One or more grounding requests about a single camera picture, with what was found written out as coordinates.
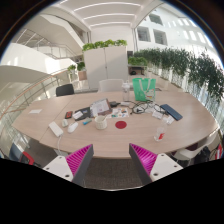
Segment flat round red coaster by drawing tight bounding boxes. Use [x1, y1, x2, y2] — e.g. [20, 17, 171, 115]
[114, 120, 128, 130]

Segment white card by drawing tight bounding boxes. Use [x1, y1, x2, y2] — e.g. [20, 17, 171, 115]
[72, 110, 84, 121]

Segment white paper sheet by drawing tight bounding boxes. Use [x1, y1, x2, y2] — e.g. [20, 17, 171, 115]
[28, 108, 43, 115]

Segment potted plants in wooden planter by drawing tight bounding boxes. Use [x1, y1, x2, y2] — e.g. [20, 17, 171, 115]
[67, 61, 88, 82]

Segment green tote bag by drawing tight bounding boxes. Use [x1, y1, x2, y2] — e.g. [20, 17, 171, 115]
[132, 77, 157, 102]

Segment white ribbed cup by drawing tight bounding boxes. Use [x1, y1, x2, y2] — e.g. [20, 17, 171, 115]
[94, 115, 108, 131]

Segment row of green hedge plants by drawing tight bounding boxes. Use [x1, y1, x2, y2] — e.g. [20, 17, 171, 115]
[133, 47, 224, 103]

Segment tall clear drink bottle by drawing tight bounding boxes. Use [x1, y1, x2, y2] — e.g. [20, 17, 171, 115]
[121, 80, 131, 103]

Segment white computer mouse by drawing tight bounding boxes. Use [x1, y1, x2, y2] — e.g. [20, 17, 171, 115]
[67, 121, 79, 134]

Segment clear red-labelled water bottle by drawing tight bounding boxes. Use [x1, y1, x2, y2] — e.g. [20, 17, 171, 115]
[153, 120, 168, 143]

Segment black tangled cables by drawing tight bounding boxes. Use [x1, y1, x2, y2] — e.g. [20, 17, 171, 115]
[129, 100, 166, 116]

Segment colourful sticker sheet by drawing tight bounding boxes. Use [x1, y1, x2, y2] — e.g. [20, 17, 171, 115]
[110, 107, 130, 119]

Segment white cabinet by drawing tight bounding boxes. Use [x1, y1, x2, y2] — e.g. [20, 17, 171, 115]
[83, 45, 129, 91]

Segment green plants atop cabinet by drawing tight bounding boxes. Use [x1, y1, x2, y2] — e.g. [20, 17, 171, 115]
[82, 39, 128, 52]

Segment white chair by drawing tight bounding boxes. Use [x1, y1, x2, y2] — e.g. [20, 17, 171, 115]
[97, 78, 125, 93]
[173, 131, 221, 163]

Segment black notebook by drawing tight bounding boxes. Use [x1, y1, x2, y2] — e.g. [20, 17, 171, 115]
[73, 106, 94, 121]

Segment red chair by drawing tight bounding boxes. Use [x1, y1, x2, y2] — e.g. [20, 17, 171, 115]
[19, 150, 36, 166]

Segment white power strip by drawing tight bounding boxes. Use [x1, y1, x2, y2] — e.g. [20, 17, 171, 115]
[48, 121, 64, 138]

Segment printed booklet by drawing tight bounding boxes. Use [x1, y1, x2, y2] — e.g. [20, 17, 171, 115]
[89, 98, 113, 118]

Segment dark blue notebook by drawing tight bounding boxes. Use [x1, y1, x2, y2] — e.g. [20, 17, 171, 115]
[159, 103, 184, 122]

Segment black office chair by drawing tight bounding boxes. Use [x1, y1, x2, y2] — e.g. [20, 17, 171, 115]
[55, 83, 75, 98]

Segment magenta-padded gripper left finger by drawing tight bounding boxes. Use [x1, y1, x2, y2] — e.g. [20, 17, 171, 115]
[43, 143, 95, 187]

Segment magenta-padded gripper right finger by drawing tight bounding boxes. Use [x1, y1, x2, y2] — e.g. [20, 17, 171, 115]
[128, 143, 184, 186]

